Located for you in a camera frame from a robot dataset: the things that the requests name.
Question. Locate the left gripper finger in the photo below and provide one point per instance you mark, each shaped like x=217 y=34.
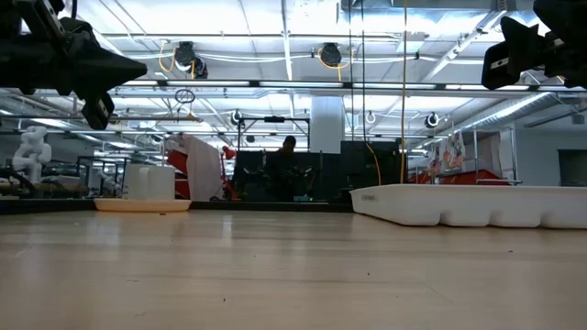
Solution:
x=98 y=112
x=107 y=71

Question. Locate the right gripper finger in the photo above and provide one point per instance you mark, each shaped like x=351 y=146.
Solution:
x=527 y=39
x=504 y=66

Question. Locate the white plastic cutlery tray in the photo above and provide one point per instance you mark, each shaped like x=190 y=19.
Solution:
x=458 y=201

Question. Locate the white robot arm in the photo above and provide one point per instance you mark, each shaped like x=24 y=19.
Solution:
x=32 y=153

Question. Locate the red machine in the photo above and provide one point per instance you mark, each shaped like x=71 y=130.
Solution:
x=176 y=160

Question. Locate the overhead LED light bar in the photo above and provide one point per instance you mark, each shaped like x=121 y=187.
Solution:
x=206 y=83

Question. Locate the colourful poster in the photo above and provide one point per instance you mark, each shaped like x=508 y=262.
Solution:
x=451 y=153

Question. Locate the metal shelf rack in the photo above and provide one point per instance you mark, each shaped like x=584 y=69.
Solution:
x=500 y=181

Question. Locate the red storage bins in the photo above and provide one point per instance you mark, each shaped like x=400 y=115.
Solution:
x=468 y=176

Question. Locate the white cover sheet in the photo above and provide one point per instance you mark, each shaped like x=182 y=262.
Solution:
x=204 y=169

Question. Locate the black partition cabinets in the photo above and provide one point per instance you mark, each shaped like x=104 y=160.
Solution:
x=357 y=165

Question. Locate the white pillar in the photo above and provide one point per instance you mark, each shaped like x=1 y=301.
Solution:
x=326 y=124

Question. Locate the person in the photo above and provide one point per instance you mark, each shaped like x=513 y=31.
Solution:
x=288 y=165

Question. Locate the silver ventilation duct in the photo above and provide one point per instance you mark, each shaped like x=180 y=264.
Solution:
x=513 y=107

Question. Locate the dark wall panel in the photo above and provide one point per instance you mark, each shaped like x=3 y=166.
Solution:
x=573 y=167

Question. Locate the black gantry frame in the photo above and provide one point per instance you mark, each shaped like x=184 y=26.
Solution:
x=274 y=118

